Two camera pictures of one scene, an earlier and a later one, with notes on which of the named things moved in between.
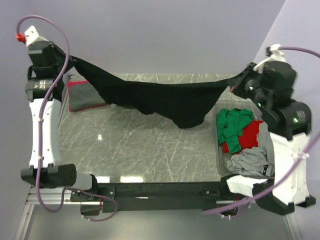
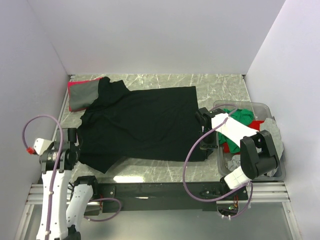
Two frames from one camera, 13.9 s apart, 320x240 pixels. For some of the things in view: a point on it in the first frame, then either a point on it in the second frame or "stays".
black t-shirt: (187, 103) -> (160, 124)
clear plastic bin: (243, 142) stays
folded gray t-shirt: (82, 96) stays
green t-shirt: (230, 123) stays
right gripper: (237, 87) -> (206, 147)
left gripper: (57, 50) -> (77, 147)
